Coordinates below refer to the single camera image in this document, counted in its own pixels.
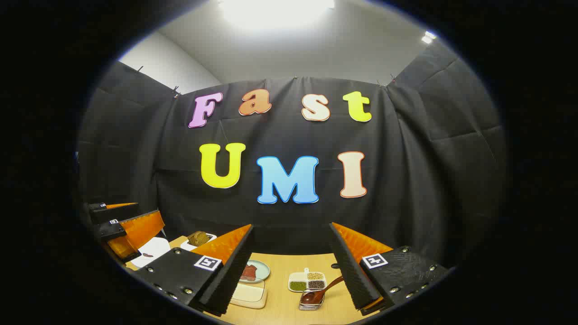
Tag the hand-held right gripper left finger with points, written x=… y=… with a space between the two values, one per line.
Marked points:
x=230 y=275

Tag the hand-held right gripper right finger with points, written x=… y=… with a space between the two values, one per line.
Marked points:
x=354 y=275

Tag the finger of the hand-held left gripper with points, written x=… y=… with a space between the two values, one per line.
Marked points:
x=115 y=212
x=140 y=230

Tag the white rice cooker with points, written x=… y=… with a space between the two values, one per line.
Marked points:
x=156 y=248

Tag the glass dish of white rice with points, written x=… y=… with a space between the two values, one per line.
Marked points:
x=248 y=293

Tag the brown wooden spoon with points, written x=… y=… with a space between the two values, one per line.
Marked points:
x=311 y=296

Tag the clear chopstick holder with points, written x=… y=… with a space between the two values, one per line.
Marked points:
x=316 y=306

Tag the pale green plate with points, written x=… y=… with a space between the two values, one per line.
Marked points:
x=263 y=271

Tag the pile of dark beans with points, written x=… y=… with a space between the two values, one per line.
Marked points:
x=316 y=285

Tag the pile of yellow beans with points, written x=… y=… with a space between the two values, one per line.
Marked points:
x=315 y=276

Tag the white divided dish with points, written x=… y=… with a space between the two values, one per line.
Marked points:
x=307 y=270

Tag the white toaster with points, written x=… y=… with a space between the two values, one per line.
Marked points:
x=186 y=246

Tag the pile of green beans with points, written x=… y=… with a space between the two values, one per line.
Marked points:
x=297 y=285

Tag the black backdrop cloth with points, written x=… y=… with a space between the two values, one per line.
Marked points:
x=406 y=180

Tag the small ceiling light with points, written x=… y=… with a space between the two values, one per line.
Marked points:
x=429 y=37

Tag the large ceiling light panel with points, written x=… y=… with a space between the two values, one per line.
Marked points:
x=275 y=11

